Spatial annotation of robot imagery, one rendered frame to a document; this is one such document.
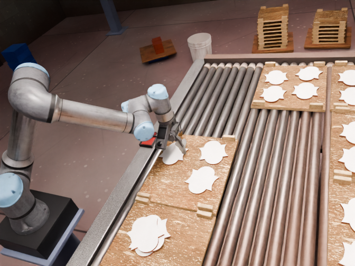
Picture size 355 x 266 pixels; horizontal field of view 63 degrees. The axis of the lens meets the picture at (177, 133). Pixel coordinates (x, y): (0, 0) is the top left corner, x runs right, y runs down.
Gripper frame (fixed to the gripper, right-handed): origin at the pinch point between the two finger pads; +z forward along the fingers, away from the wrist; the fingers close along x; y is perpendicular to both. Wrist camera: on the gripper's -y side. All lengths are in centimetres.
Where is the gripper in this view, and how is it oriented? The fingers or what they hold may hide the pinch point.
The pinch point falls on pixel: (173, 152)
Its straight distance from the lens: 138.0
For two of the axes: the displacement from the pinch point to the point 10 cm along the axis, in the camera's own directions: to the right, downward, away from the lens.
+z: 2.1, 7.4, 6.4
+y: 3.6, -6.7, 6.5
